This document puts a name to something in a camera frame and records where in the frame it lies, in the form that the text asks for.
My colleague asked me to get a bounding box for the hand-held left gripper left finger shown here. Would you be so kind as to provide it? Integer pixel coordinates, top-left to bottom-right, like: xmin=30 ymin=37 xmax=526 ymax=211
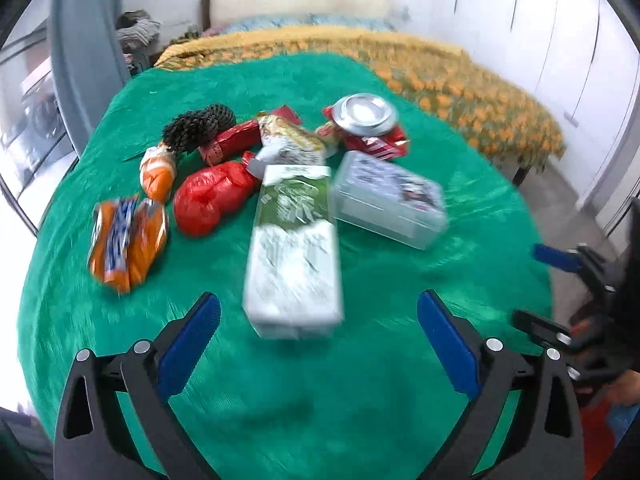
xmin=52 ymin=291 xmax=223 ymax=480

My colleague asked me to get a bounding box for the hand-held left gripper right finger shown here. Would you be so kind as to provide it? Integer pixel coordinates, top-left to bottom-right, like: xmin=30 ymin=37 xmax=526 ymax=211
xmin=416 ymin=289 xmax=586 ymax=480

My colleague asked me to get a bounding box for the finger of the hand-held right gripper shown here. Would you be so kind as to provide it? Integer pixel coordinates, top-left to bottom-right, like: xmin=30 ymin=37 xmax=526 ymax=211
xmin=512 ymin=309 xmax=577 ymax=352
xmin=532 ymin=243 xmax=617 ymax=293

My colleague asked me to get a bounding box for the orange blue snack packet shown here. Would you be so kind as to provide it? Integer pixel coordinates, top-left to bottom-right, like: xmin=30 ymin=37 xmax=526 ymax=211
xmin=87 ymin=195 xmax=170 ymax=295

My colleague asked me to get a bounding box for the red bin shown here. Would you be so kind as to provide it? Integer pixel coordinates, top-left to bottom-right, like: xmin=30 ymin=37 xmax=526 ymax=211
xmin=575 ymin=395 xmax=621 ymax=480

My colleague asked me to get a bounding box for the green white carton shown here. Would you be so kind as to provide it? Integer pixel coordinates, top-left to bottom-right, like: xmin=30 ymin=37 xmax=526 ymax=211
xmin=242 ymin=162 xmax=346 ymax=341

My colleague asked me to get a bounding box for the red plastic bag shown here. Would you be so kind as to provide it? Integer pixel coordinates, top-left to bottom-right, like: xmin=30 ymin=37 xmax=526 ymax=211
xmin=172 ymin=160 xmax=261 ymax=238

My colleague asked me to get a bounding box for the clear plastic box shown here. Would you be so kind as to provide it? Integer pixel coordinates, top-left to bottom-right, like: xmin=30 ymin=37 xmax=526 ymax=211
xmin=330 ymin=150 xmax=449 ymax=251

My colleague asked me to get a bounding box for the orange white snack packet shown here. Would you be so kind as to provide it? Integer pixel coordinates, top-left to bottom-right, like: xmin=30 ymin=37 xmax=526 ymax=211
xmin=139 ymin=144 xmax=177 ymax=205

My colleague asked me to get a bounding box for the long red snack wrapper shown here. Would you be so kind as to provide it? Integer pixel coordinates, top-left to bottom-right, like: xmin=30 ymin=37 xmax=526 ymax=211
xmin=199 ymin=105 xmax=302 ymax=167

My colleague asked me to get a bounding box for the cream snack wrapper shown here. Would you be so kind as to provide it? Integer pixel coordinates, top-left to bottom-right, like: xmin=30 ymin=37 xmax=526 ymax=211
xmin=247 ymin=112 xmax=338 ymax=181

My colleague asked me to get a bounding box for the crushed red can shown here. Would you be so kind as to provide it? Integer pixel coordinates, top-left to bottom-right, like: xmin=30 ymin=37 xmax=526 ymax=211
xmin=316 ymin=93 xmax=412 ymax=162

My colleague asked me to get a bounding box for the person's right hand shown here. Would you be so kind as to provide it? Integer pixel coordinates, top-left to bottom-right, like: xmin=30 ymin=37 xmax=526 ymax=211
xmin=590 ymin=371 xmax=640 ymax=409

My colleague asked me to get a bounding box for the green tablecloth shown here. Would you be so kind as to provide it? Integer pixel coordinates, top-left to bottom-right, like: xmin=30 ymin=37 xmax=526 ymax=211
xmin=17 ymin=52 xmax=553 ymax=480

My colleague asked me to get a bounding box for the blue cloth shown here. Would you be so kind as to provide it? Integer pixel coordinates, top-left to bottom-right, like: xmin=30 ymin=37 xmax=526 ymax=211
xmin=607 ymin=405 xmax=635 ymax=441

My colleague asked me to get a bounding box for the white wardrobe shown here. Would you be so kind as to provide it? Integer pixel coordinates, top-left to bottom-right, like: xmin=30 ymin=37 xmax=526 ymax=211
xmin=435 ymin=0 xmax=640 ymax=211

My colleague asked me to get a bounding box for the washing machine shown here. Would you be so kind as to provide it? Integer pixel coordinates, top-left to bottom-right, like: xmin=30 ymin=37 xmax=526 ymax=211
xmin=20 ymin=60 xmax=68 ymax=153

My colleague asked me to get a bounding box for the grey pillar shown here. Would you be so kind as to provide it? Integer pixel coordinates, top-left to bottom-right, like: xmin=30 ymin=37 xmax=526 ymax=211
xmin=47 ymin=0 xmax=133 ymax=141

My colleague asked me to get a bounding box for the pile of clothes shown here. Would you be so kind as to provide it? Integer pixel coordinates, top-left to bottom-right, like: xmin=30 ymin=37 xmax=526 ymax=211
xmin=116 ymin=9 xmax=162 ymax=56

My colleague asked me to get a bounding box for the blue floral pillow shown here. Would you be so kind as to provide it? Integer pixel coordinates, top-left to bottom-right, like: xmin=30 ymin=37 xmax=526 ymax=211
xmin=220 ymin=12 xmax=401 ymax=36

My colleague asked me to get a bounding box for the cream pillow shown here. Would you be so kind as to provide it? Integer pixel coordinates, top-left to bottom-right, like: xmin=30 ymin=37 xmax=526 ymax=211
xmin=207 ymin=0 xmax=391 ymax=28

